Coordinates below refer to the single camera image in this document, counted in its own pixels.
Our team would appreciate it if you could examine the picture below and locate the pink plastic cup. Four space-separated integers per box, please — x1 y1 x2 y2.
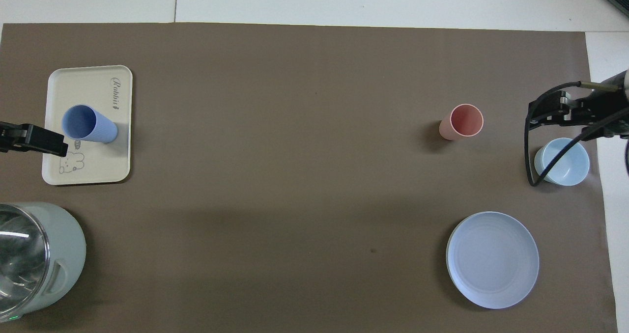
439 104 485 141

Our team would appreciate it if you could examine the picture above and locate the light blue bowl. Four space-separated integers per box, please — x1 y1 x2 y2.
534 138 590 186

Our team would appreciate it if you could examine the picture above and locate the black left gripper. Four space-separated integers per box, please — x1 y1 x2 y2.
0 122 68 157

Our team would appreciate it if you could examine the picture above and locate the pale green cooking pot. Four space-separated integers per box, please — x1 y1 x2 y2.
0 202 87 323

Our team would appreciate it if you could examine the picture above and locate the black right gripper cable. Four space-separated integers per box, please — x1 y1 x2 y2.
525 81 629 187

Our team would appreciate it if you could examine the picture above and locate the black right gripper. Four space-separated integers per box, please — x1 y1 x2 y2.
528 88 629 139

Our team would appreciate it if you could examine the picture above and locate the cream rabbit print tray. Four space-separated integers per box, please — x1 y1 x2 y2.
42 65 134 186

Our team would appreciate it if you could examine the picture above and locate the blue plastic cup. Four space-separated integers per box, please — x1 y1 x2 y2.
61 105 118 143

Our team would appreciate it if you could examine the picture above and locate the periwinkle blue plate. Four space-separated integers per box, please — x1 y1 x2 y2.
446 211 540 309

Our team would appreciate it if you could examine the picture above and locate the brown paper table mat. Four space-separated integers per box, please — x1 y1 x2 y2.
0 23 619 333

